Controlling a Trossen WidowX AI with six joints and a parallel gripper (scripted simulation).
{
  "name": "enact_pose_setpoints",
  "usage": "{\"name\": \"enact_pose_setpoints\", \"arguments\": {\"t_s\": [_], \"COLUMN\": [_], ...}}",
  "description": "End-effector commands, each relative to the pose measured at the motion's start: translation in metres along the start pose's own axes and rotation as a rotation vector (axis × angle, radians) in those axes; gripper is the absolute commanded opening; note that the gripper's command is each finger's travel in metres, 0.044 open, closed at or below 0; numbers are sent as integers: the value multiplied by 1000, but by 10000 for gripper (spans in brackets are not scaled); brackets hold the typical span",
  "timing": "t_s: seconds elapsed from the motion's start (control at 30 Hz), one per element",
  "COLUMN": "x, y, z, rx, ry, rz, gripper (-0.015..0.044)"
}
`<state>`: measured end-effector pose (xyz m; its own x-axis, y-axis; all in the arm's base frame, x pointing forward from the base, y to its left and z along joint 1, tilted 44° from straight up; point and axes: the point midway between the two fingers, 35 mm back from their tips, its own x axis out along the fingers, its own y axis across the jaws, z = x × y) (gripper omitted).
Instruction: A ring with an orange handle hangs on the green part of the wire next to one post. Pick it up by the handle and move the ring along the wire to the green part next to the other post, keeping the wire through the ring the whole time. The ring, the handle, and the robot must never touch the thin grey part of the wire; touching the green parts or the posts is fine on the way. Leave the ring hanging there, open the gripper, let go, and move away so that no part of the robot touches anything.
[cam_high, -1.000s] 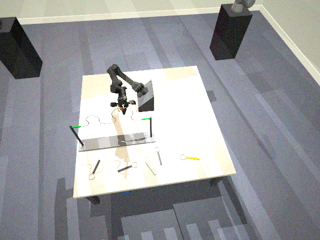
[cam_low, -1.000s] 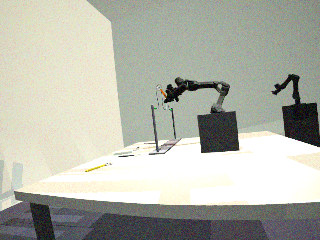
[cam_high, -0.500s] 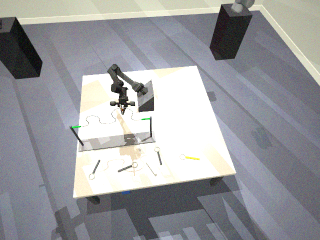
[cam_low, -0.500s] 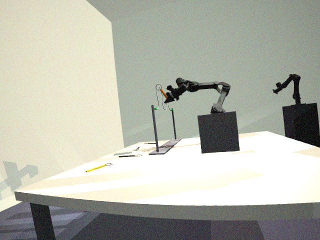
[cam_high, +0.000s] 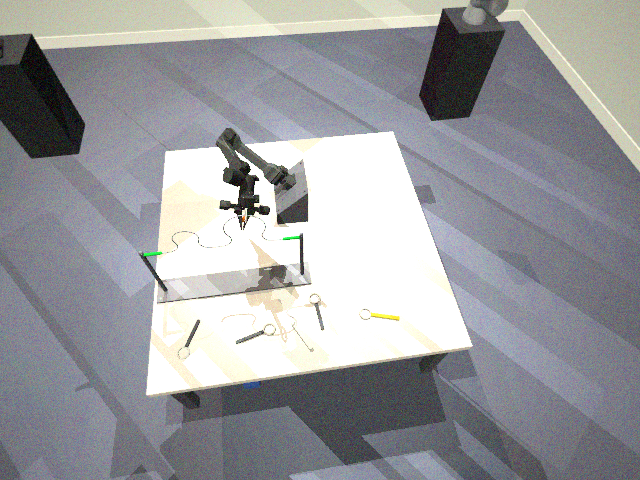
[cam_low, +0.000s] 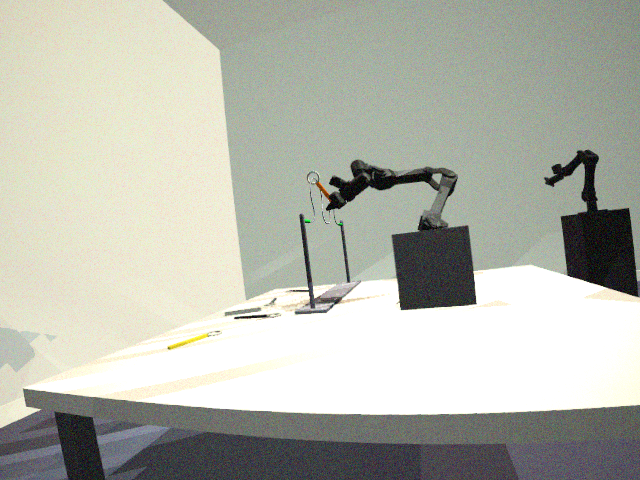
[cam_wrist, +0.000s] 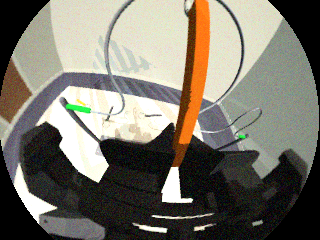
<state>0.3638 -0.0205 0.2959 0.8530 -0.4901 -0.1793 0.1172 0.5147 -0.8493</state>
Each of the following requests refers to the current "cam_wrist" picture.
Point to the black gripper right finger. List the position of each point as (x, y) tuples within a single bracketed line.
[(201, 162)]

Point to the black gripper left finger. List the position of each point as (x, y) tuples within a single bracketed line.
[(155, 158)]

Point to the orange handle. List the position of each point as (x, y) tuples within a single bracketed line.
[(196, 67)]

